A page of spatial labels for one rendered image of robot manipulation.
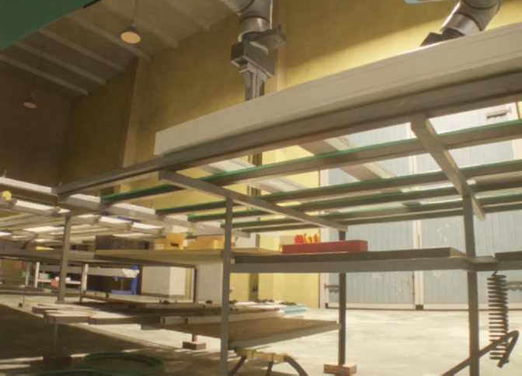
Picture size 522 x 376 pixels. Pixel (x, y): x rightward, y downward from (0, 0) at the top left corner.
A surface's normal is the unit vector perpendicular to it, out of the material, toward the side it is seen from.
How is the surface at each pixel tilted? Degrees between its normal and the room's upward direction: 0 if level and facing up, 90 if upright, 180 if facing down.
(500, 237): 90
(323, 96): 90
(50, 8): 180
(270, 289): 90
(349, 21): 90
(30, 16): 180
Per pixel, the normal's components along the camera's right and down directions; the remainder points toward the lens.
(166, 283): -0.58, -0.21
